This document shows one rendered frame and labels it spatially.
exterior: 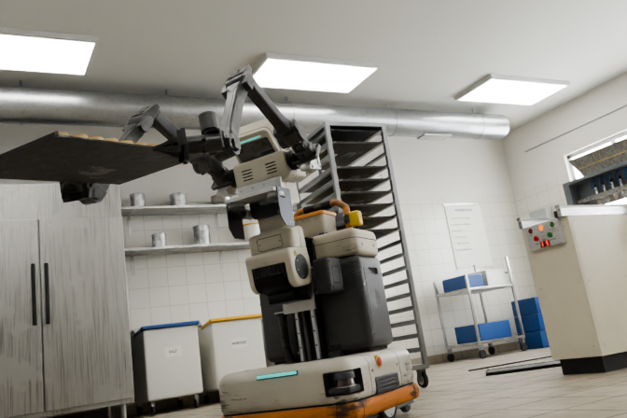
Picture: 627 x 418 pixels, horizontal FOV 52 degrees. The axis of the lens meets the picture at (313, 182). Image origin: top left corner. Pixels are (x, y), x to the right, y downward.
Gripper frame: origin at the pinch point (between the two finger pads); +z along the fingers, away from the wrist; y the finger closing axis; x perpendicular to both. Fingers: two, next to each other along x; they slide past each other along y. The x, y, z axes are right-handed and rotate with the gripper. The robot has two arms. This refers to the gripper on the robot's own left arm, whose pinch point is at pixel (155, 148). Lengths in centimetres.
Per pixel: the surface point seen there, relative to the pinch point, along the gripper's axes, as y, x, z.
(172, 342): 71, 427, -20
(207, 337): 73, 448, -55
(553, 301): 78, 129, -214
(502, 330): 131, 506, -402
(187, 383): 110, 427, -29
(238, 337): 78, 440, -83
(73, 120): -137, 398, 40
